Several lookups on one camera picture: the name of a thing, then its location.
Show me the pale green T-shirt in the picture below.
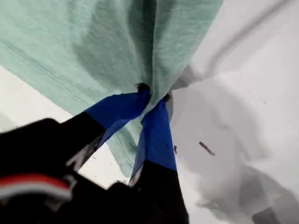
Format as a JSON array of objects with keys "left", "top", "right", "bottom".
[{"left": 0, "top": 0, "right": 224, "bottom": 179}]

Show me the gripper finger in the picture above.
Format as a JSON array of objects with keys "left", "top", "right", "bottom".
[
  {"left": 129, "top": 93, "right": 190, "bottom": 224},
  {"left": 60, "top": 83, "right": 151, "bottom": 171}
]

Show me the red and white servo wire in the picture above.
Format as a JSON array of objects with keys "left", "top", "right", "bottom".
[{"left": 0, "top": 174, "right": 77, "bottom": 206}]

